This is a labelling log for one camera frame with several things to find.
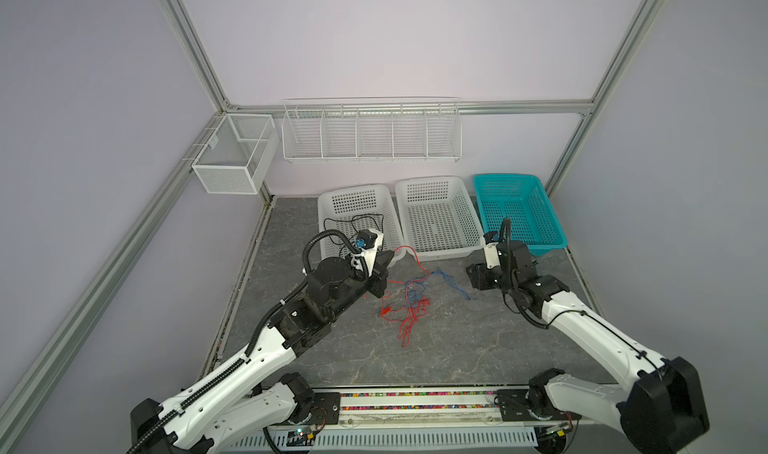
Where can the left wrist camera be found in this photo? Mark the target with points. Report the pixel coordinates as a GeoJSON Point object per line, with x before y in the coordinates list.
{"type": "Point", "coordinates": [368, 242]}

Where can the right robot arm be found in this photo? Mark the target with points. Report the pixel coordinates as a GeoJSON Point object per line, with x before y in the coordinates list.
{"type": "Point", "coordinates": [656, 402]}

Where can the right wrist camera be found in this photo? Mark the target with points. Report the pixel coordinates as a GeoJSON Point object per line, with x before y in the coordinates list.
{"type": "Point", "coordinates": [490, 250]}

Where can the white wire wall rack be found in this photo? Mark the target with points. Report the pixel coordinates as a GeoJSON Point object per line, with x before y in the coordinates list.
{"type": "Point", "coordinates": [383, 129]}

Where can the white plastic basket middle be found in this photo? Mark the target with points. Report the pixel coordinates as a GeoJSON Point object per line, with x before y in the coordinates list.
{"type": "Point", "coordinates": [438, 218]}

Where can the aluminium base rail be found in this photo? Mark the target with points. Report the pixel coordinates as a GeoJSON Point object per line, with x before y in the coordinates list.
{"type": "Point", "coordinates": [418, 408]}

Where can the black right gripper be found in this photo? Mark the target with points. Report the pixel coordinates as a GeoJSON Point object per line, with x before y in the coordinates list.
{"type": "Point", "coordinates": [478, 276]}

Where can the teal plastic basket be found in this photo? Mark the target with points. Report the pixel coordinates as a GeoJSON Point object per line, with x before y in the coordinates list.
{"type": "Point", "coordinates": [522, 199]}

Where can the white plastic basket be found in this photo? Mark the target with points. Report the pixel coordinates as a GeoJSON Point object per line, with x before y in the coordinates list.
{"type": "Point", "coordinates": [438, 218]}
{"type": "Point", "coordinates": [354, 209]}

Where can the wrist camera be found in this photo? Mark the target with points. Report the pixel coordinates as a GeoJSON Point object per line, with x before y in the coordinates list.
{"type": "Point", "coordinates": [490, 250]}
{"type": "Point", "coordinates": [368, 242]}

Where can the aluminium frame corner post right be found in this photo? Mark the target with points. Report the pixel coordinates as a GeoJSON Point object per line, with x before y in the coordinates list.
{"type": "Point", "coordinates": [638, 28]}

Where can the white wire mesh box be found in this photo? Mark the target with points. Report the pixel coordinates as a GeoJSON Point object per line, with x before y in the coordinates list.
{"type": "Point", "coordinates": [237, 155]}

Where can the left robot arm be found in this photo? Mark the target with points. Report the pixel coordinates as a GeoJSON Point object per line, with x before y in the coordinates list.
{"type": "Point", "coordinates": [221, 408]}

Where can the aluminium frame corner post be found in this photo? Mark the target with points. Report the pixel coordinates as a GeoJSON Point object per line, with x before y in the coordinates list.
{"type": "Point", "coordinates": [638, 28]}
{"type": "Point", "coordinates": [185, 32]}

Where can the white plastic basket left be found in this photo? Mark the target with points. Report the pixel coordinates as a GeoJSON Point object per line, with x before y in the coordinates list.
{"type": "Point", "coordinates": [354, 209]}

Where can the white slotted cable duct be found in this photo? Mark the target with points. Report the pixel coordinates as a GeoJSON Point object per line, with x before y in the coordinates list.
{"type": "Point", "coordinates": [401, 440]}

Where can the aluminium frame corner post left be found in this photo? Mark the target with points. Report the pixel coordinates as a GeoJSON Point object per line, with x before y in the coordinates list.
{"type": "Point", "coordinates": [185, 32]}

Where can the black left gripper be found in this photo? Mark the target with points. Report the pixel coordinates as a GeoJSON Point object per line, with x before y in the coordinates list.
{"type": "Point", "coordinates": [380, 273]}

